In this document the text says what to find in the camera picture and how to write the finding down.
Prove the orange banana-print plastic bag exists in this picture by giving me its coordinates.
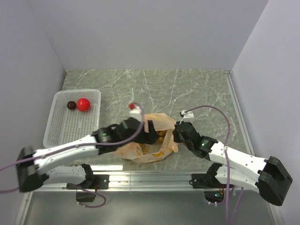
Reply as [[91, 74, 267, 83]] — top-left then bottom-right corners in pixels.
[[113, 113, 178, 164]]

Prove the red apple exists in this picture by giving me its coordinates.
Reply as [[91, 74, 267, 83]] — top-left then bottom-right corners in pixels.
[[76, 98, 90, 112]]

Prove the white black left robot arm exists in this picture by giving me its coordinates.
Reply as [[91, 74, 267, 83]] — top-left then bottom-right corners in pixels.
[[16, 117, 159, 193]]

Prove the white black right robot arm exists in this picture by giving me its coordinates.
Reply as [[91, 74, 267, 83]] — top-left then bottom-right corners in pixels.
[[173, 121, 293, 206]]

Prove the dark red round fruit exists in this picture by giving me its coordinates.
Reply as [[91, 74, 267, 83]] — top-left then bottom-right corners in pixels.
[[67, 101, 76, 110]]

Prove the white perforated plastic basket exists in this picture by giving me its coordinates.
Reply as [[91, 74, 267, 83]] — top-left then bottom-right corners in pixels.
[[43, 89, 101, 148]]

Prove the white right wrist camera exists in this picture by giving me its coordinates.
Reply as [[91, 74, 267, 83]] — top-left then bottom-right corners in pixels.
[[180, 110, 194, 121]]

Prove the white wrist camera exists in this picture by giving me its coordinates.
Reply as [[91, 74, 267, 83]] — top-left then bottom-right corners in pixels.
[[128, 103, 144, 122], [180, 110, 194, 121]]

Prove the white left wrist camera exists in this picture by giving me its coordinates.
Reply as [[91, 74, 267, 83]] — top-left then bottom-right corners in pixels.
[[128, 103, 144, 122]]

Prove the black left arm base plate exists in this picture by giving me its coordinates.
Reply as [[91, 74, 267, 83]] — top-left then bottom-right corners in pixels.
[[66, 174, 109, 189]]

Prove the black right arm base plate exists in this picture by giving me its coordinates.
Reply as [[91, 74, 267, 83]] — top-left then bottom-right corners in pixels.
[[188, 173, 211, 189]]

